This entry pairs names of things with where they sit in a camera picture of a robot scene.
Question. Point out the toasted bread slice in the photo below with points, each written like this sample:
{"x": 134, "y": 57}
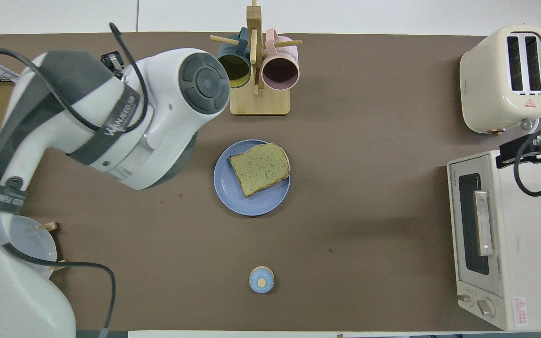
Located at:
{"x": 261, "y": 169}

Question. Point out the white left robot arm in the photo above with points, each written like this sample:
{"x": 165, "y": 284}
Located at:
{"x": 158, "y": 117}

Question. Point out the blue round plate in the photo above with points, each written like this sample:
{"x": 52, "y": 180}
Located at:
{"x": 228, "y": 188}

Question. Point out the wooden plate rack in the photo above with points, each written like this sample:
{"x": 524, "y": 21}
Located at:
{"x": 47, "y": 226}

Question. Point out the grey round plate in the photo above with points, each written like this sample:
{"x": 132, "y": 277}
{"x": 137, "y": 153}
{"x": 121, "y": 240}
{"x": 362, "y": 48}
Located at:
{"x": 35, "y": 244}

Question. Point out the small grey round knob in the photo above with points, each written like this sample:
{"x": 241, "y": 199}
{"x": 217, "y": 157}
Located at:
{"x": 527, "y": 125}

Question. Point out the white toaster oven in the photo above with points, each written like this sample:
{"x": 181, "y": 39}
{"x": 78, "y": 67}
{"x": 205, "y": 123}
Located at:
{"x": 533, "y": 244}

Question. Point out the cream two-slot toaster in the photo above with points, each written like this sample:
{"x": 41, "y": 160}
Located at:
{"x": 491, "y": 89}

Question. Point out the brown table mat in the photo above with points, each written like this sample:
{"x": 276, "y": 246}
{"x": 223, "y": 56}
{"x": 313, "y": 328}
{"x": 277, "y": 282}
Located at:
{"x": 345, "y": 141}

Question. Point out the pink ribbed mug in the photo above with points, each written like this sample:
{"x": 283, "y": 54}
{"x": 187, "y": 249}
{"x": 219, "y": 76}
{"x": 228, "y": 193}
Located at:
{"x": 280, "y": 70}

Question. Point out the wooden mug rack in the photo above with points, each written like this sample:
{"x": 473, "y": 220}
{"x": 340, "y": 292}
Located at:
{"x": 261, "y": 105}

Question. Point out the dark teal mug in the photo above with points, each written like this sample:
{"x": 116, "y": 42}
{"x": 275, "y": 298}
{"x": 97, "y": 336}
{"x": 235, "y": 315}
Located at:
{"x": 235, "y": 70}

